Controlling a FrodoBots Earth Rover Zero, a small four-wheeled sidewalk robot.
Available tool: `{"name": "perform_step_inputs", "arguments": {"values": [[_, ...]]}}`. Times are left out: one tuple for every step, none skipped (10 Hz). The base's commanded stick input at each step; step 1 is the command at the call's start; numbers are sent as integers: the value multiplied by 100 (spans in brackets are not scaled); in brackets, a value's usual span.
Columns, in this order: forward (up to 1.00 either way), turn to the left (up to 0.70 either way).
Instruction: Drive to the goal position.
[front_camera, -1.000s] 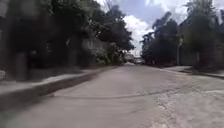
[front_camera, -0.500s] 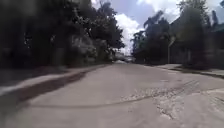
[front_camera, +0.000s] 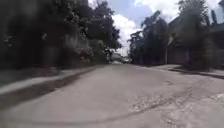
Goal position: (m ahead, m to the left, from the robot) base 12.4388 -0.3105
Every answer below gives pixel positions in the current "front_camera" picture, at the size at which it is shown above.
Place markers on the building with gate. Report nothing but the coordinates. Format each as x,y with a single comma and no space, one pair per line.
196,46

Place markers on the row of trees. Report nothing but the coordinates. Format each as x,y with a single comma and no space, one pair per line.
153,40
83,30

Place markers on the grey concrete road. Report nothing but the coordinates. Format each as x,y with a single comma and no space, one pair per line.
110,93

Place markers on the grey concrete sidewalk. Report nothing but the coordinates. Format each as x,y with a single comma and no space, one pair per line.
200,71
30,81

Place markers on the grey wall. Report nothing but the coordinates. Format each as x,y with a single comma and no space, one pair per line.
71,45

